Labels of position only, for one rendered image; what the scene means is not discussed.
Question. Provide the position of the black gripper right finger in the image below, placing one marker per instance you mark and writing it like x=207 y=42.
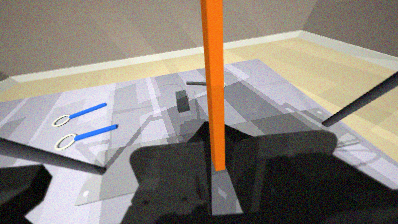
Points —
x=246 y=155

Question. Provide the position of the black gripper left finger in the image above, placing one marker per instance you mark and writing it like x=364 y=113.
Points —
x=191 y=157

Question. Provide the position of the blue handle with white loop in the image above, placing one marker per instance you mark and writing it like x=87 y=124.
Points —
x=78 y=114
x=85 y=135

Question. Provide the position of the orange handle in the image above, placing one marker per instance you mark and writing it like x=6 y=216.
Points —
x=212 y=27

